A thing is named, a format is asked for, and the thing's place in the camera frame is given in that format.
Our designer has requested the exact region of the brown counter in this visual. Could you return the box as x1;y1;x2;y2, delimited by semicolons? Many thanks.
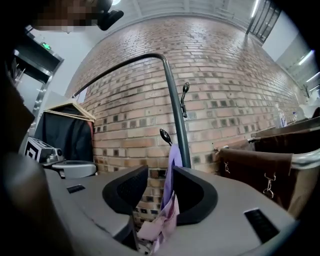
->
247;115;320;152

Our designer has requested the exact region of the dark grey metal coat rack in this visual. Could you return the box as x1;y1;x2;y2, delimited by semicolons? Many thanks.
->
71;53;192;169

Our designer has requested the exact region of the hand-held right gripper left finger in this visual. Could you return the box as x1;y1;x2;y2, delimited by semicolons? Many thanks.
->
43;164;149;252

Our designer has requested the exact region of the clear plastic bottle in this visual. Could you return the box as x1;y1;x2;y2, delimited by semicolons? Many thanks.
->
274;104;287;129

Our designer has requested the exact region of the wooden clothes hanger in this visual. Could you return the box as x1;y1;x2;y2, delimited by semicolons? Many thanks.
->
43;98;97;124

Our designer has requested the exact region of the person's head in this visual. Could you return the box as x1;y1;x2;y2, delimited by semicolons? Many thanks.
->
31;0;101;33

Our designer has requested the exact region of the metal door frame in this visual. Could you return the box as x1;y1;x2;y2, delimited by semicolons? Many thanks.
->
12;32;65;118

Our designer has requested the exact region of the black framed window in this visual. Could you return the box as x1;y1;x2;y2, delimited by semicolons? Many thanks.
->
245;0;282;44

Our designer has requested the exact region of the brown leather bag with clasps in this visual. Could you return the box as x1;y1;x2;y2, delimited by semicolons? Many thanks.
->
216;146;294;211

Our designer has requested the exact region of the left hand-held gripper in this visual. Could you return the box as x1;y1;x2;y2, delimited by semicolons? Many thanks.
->
24;136;98;180

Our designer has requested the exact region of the black head-worn camera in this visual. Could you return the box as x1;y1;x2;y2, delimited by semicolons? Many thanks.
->
96;0;125;32

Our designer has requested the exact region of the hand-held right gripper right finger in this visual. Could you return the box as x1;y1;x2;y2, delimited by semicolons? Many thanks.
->
154;165;301;256

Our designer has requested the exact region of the purple bag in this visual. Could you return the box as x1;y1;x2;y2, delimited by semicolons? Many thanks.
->
136;143;181;254

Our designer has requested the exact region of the black coat hook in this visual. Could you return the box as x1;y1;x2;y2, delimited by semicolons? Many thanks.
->
159;128;174;146
180;81;191;119

